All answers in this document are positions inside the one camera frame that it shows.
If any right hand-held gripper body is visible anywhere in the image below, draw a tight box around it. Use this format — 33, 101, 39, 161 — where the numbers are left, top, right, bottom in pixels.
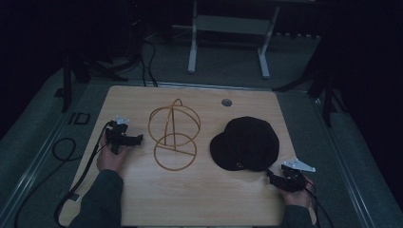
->
274, 158, 317, 194

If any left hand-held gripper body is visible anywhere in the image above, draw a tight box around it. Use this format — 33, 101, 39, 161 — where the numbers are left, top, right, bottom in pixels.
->
105, 115, 131, 156

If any gold wire hat stand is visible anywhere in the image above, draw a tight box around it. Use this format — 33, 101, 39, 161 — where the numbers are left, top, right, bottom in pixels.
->
147, 98, 202, 173

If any black hat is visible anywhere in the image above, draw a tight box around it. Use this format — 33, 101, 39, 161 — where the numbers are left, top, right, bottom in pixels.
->
209, 115, 281, 173

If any person's right hand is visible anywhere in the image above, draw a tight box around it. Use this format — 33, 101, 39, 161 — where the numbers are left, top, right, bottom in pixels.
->
277, 176, 316, 210

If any person's left hand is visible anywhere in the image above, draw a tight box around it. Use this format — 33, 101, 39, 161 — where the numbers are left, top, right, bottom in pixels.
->
96, 142, 131, 179

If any black tripod stand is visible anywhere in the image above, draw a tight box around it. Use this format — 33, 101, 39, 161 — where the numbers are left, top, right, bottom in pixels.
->
272, 18, 350, 128
53, 0, 146, 114

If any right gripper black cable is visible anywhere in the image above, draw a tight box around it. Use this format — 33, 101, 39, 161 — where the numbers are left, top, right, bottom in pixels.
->
303, 177, 335, 228

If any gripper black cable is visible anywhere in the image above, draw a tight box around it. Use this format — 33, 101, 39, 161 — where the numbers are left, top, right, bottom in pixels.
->
53, 120, 116, 228
303, 177, 335, 228

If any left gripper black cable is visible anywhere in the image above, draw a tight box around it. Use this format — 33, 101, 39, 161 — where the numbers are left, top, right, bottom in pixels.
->
53, 120, 116, 228

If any black floor cable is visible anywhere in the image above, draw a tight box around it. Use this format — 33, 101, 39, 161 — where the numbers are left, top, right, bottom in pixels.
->
13, 137, 84, 228

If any white metal table frame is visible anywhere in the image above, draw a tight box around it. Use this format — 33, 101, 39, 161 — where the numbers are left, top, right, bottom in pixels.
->
172, 0, 317, 80

